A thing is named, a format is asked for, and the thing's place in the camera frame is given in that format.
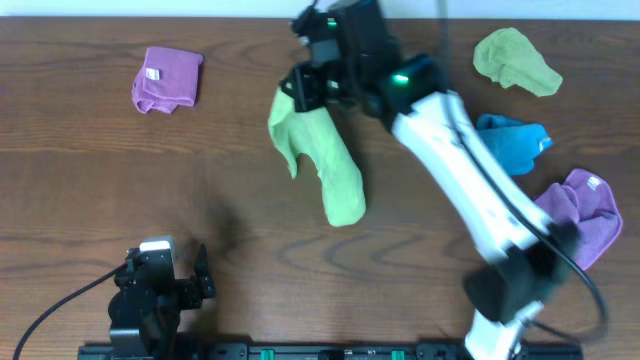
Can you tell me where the large green cloth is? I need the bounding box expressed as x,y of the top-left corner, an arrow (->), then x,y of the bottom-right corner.
268,89 -> 366,227

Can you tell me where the folded purple cloth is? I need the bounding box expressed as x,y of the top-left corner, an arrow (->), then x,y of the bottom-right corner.
132,47 -> 204,114

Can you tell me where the crumpled green cloth top right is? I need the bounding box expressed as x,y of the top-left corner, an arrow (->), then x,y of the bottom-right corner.
473,27 -> 563,97

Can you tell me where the crumpled purple cloth right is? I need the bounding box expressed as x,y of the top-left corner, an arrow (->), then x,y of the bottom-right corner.
534,168 -> 623,270

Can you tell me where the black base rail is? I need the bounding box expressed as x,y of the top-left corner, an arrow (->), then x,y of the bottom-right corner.
77,342 -> 584,360

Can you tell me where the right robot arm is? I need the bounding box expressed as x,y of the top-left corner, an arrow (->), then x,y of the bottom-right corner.
281,1 -> 581,359

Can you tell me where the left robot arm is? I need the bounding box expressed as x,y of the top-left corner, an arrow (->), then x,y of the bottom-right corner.
108,240 -> 216,359

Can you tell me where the blue cloth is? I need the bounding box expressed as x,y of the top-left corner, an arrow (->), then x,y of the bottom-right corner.
476,114 -> 553,176

